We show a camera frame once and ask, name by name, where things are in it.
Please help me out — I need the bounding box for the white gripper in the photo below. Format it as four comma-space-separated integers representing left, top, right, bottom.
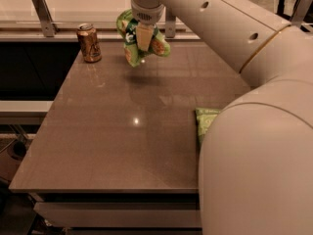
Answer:
131, 1, 164, 51

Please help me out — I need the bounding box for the green Dang rice chip bag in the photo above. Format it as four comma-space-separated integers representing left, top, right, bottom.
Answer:
116, 9, 170, 68

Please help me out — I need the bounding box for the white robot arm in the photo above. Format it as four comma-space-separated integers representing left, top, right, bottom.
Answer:
132, 0, 313, 235

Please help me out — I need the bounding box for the orange soda can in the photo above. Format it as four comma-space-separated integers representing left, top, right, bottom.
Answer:
76, 23, 102, 63

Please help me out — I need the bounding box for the green Kettle potato chip bag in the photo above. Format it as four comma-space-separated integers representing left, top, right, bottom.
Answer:
195, 108, 220, 144

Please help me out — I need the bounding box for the glass partition panel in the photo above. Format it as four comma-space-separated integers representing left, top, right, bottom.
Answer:
0, 0, 313, 34

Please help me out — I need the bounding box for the middle metal glass bracket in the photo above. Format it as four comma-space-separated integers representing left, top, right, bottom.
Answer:
164, 8, 176, 38

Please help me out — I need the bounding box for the metal glass bracket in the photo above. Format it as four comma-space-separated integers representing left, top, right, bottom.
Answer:
31, 0, 58, 37
291, 0, 313, 27
164, 8, 176, 38

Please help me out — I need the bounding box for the left metal glass bracket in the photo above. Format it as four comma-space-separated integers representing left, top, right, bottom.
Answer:
31, 0, 58, 37

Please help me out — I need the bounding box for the right metal glass bracket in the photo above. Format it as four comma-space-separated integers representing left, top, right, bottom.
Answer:
291, 0, 313, 27

